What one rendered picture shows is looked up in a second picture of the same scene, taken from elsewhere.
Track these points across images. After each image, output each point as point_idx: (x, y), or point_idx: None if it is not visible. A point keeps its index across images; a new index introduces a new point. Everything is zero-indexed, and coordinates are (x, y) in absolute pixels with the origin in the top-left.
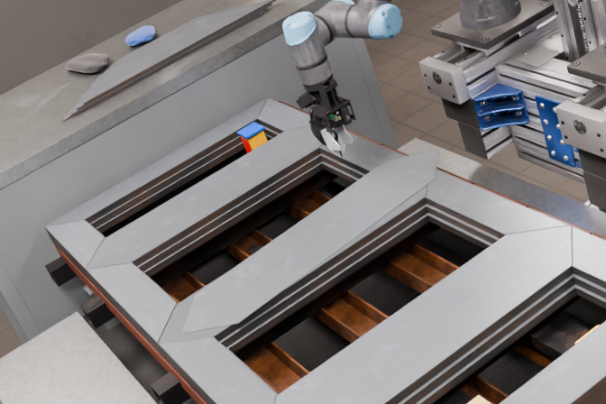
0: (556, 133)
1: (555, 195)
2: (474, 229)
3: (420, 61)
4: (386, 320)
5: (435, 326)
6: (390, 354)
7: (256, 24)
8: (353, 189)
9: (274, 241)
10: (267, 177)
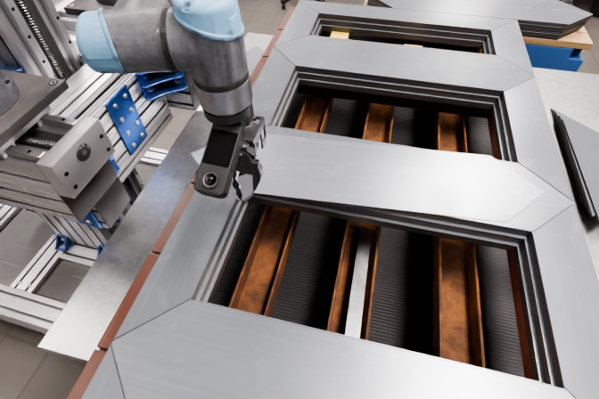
0: (131, 119)
1: (169, 152)
2: (290, 90)
3: (51, 164)
4: (406, 77)
5: (391, 58)
6: (426, 63)
7: None
8: (276, 186)
9: (389, 206)
10: (283, 327)
